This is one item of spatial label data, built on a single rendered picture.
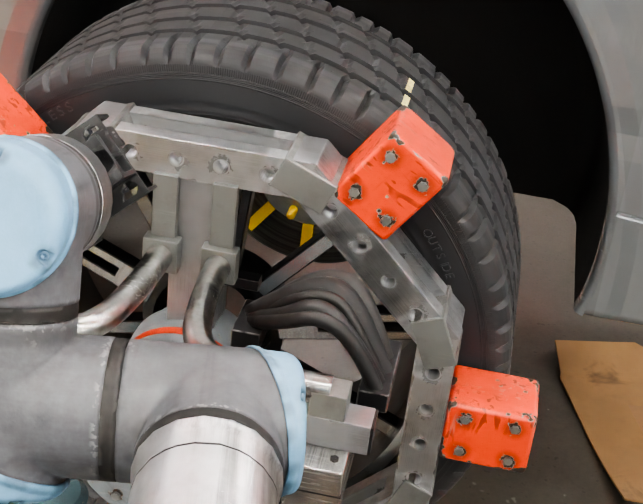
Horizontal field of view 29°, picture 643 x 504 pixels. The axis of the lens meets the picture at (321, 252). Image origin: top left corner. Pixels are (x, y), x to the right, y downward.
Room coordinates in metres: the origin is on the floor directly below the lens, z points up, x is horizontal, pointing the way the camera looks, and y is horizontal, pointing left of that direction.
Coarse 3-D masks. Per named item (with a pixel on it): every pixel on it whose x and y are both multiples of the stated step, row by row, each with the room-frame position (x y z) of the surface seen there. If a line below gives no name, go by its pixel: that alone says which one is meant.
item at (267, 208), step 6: (264, 204) 1.61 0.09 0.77; (270, 204) 1.61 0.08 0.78; (258, 210) 1.61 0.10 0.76; (264, 210) 1.61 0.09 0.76; (270, 210) 1.61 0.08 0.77; (252, 216) 1.61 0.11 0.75; (258, 216) 1.61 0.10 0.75; (264, 216) 1.61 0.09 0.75; (252, 222) 1.61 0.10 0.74; (258, 222) 1.61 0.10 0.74; (252, 228) 1.61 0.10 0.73; (306, 228) 1.60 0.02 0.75; (312, 228) 1.60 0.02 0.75; (306, 234) 1.60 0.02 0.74; (300, 240) 1.60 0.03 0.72; (306, 240) 1.60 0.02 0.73
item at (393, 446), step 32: (96, 256) 1.19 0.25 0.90; (128, 256) 1.19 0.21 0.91; (256, 256) 1.20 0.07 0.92; (288, 256) 1.16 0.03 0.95; (96, 288) 1.39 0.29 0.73; (160, 288) 1.17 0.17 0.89; (128, 320) 1.17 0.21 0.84; (384, 320) 1.14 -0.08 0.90; (384, 416) 1.14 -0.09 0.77; (384, 448) 1.12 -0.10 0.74; (352, 480) 1.12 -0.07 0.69
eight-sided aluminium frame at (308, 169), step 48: (144, 144) 1.06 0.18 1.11; (192, 144) 1.06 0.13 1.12; (240, 144) 1.07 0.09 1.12; (288, 144) 1.09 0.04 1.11; (288, 192) 1.04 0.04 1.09; (336, 240) 1.04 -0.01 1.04; (384, 240) 1.04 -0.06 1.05; (384, 288) 1.03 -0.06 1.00; (432, 288) 1.07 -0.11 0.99; (432, 336) 1.02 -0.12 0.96; (432, 384) 1.02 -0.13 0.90; (432, 432) 1.02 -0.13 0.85; (384, 480) 1.07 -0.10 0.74; (432, 480) 1.02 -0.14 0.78
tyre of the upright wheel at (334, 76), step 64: (192, 0) 1.31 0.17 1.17; (256, 0) 1.30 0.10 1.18; (320, 0) 1.34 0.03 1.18; (64, 64) 1.18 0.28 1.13; (128, 64) 1.15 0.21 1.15; (192, 64) 1.14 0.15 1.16; (256, 64) 1.14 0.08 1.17; (320, 64) 1.17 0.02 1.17; (384, 64) 1.24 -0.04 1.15; (64, 128) 1.16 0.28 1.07; (320, 128) 1.13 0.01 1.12; (448, 128) 1.21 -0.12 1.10; (448, 192) 1.12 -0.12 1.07; (512, 192) 1.31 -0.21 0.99; (448, 256) 1.11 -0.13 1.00; (512, 256) 1.20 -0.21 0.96; (512, 320) 1.13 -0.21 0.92
